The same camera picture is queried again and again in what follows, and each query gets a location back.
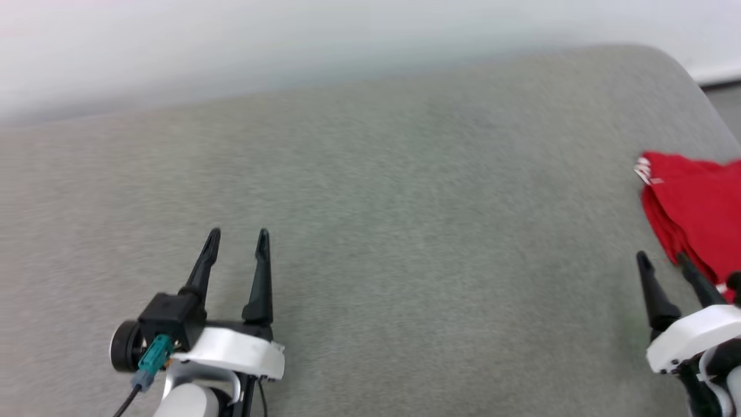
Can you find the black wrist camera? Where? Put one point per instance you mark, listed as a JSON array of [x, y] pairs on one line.
[[171, 318], [735, 285]]

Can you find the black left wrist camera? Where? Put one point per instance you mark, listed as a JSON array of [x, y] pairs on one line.
[[171, 318]]

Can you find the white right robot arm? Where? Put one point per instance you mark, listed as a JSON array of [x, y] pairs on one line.
[[715, 382]]

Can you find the red and white jersey garment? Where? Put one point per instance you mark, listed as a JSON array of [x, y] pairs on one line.
[[694, 202]]

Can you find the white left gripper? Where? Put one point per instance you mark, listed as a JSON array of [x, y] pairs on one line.
[[237, 350]]

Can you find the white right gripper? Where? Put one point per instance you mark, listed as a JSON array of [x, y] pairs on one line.
[[689, 336]]

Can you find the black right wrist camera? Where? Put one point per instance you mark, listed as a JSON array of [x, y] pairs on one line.
[[735, 285]]

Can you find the grey fabric sofa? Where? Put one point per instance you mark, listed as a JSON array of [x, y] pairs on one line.
[[405, 231]]

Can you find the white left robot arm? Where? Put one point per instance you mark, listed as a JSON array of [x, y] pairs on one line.
[[191, 399]]

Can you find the white wall baseboard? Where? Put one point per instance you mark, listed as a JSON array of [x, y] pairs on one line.
[[718, 74]]

